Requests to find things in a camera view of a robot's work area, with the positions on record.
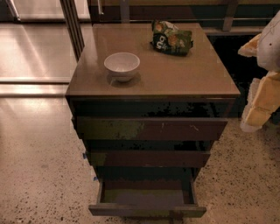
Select white ceramic bowl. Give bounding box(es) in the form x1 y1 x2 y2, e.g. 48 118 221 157
104 52 140 82

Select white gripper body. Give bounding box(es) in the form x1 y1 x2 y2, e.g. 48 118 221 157
240 72 280 132

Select drawer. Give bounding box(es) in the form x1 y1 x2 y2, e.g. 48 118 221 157
88 179 207 219
76 116 228 141
87 150 210 168

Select top drawer front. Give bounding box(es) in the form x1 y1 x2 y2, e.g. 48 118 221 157
76 116 228 141

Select green chip bag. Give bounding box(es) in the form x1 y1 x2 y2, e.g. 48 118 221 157
150 20 193 56

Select metal door frame post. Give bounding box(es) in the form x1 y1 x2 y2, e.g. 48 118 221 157
59 0 85 61

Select metal railing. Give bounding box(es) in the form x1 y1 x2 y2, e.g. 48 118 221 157
87 0 280 32

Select middle drawer front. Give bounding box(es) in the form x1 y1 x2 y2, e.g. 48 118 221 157
87 150 210 168

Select brown drawer cabinet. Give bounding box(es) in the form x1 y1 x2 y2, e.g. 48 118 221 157
65 22 242 219

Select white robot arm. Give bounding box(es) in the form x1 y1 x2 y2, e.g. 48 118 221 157
238 11 280 132

